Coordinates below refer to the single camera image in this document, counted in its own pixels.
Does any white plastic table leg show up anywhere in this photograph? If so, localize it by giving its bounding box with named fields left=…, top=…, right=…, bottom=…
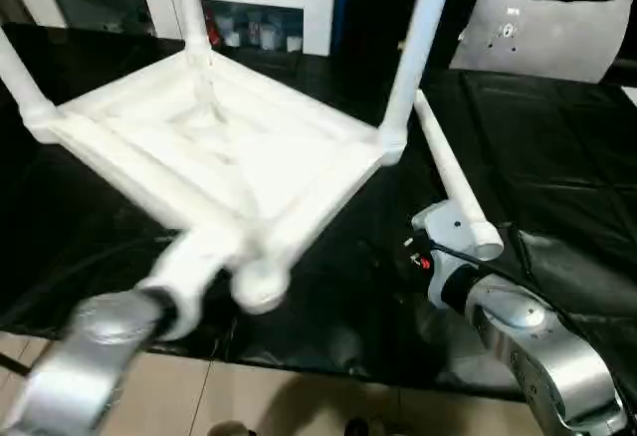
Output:
left=415, top=90, right=505, bottom=263
left=0, top=22, right=64, bottom=128
left=376, top=0, right=459, bottom=166
left=173, top=0, right=214, bottom=60

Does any white plastic table top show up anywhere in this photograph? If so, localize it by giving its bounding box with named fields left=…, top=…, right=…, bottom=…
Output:
left=22, top=50, right=407, bottom=316

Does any dark robot right foot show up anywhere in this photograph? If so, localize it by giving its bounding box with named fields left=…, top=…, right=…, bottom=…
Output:
left=344, top=417, right=385, bottom=436

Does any dark robot foot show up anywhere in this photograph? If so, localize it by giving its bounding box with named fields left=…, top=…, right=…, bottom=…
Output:
left=210, top=419, right=261, bottom=436
left=344, top=417, right=385, bottom=436

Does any dark robot left foot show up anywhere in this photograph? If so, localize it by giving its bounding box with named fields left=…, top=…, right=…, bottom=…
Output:
left=210, top=419, right=261, bottom=436

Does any grey padded backrest cushion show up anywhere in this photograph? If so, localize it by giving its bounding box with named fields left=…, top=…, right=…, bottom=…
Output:
left=450, top=0, right=629, bottom=84

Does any black stand leg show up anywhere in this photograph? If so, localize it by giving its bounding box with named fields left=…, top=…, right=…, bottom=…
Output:
left=0, top=352, right=32, bottom=376

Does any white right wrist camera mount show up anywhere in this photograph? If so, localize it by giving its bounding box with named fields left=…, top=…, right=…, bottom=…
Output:
left=410, top=200, right=480, bottom=308

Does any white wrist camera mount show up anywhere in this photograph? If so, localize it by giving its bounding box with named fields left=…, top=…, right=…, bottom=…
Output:
left=136, top=226, right=250, bottom=342
left=410, top=200, right=480, bottom=308

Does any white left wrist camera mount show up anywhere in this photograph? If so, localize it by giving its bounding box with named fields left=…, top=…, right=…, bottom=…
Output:
left=136, top=226, right=250, bottom=342

